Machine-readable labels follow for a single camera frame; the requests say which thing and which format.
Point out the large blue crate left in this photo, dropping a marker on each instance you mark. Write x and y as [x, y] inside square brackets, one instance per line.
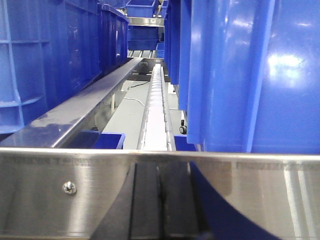
[48, 53]

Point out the white roller track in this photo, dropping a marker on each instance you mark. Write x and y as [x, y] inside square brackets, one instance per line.
[156, 132]

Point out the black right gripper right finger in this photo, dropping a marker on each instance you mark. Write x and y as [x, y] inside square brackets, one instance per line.
[221, 200]

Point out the steel divider rail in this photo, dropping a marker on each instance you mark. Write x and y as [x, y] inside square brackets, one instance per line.
[87, 110]

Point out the small blue bin lower left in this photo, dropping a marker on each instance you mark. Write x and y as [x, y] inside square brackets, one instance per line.
[91, 139]

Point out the stainless steel shelf front rail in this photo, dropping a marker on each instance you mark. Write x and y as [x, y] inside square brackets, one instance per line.
[33, 205]

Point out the large blue crate right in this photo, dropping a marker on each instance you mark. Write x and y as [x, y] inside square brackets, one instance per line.
[249, 75]

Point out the rail screw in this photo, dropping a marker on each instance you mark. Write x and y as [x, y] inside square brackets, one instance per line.
[69, 188]

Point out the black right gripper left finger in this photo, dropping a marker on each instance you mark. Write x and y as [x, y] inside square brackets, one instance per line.
[135, 213]

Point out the large blue crate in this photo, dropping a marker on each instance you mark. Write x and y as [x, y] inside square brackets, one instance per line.
[48, 53]
[249, 75]

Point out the far blue bin top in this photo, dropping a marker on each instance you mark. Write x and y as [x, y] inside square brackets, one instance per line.
[141, 8]

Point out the far blue bin middle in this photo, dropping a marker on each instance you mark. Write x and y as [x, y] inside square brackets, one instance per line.
[142, 38]

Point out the caster wheel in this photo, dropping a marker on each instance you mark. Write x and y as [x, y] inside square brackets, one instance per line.
[183, 127]

